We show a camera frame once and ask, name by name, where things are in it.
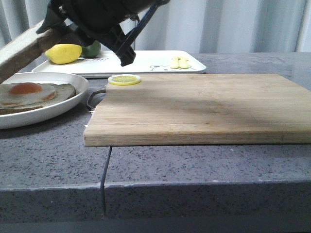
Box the yellow lemon slice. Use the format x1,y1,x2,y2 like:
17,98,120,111
108,74,141,86

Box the grey curtain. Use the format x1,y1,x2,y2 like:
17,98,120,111
0,0,311,53

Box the wooden cutting board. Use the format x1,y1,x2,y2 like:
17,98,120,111
84,74,311,147

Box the white round plate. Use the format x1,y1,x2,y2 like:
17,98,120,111
0,72,89,129

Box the fried egg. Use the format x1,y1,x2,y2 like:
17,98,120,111
0,83,56,108

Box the green lime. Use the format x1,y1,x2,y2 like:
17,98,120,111
81,41,101,58

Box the front yellow lemon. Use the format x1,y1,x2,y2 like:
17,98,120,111
45,44,82,65

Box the white bear tray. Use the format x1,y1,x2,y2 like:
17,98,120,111
32,50,206,78

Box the white bread slice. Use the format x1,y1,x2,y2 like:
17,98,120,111
0,83,76,115
0,21,68,83

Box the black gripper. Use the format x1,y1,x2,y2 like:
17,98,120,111
36,0,169,67

